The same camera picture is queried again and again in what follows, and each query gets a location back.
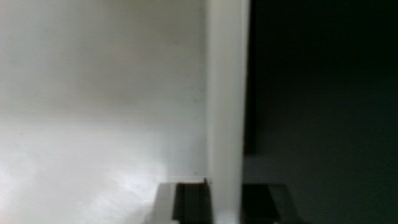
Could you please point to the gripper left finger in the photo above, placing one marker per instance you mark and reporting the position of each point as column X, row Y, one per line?
column 183, row 203

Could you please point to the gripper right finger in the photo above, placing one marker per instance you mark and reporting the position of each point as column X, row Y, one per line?
column 267, row 205

